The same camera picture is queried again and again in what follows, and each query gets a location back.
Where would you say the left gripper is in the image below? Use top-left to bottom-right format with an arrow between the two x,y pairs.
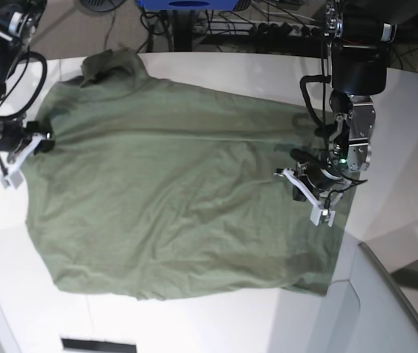
290,149 -> 344,202

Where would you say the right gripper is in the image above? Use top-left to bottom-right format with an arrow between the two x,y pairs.
0,121 -> 54,154

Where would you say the green t-shirt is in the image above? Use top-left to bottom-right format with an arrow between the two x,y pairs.
21,49 -> 353,300

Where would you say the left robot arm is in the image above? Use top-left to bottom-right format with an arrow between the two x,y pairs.
291,1 -> 418,207

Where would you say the black floor fan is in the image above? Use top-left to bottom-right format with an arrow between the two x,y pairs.
79,0 -> 125,13

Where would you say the black power strip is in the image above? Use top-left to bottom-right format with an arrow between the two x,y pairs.
249,22 -> 322,38

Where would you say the blue bin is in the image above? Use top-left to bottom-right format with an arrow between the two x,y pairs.
137,0 -> 238,11

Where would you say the white label with black bar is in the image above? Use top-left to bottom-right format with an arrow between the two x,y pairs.
60,337 -> 138,353

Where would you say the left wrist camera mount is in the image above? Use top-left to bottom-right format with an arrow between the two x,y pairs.
274,165 -> 366,227

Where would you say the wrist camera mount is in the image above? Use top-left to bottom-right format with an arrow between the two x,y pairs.
274,165 -> 366,227
0,119 -> 55,189

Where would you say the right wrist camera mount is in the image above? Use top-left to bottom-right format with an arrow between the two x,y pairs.
0,119 -> 55,189

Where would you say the grey metal table-side rail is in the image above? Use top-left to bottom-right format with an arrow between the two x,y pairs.
359,242 -> 418,334

